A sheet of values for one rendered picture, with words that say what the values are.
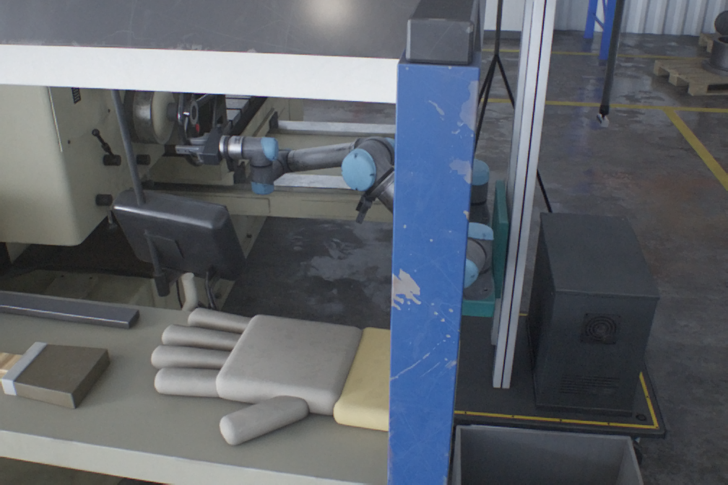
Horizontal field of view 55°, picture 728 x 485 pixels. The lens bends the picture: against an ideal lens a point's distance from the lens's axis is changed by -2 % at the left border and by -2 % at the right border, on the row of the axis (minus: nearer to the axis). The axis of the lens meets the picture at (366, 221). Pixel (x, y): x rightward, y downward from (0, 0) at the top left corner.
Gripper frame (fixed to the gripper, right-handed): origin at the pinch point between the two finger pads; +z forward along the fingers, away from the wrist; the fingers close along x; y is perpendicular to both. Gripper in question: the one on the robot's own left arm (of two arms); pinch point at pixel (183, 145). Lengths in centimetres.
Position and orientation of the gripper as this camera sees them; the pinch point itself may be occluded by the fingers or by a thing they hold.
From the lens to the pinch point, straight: 243.0
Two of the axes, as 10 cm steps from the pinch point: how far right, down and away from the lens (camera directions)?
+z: -9.9, -0.5, 0.9
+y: -0.3, -6.9, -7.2
